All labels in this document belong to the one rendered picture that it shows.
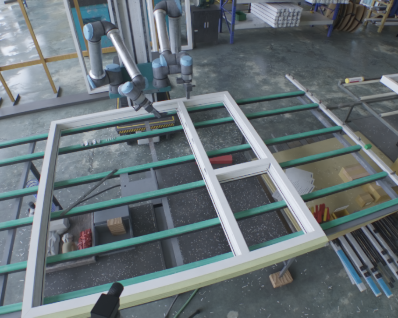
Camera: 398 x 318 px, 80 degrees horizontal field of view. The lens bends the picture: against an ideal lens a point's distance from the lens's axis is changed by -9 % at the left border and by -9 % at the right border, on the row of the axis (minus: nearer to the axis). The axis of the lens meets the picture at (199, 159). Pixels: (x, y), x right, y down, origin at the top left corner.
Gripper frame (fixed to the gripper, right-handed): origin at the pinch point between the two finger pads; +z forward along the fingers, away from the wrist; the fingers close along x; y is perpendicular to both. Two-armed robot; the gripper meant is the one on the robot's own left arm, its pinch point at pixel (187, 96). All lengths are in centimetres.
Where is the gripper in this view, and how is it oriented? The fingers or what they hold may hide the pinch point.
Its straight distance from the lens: 220.9
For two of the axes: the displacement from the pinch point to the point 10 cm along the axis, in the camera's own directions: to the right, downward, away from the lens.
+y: 9.6, -2.0, 2.0
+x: -2.8, -6.9, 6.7
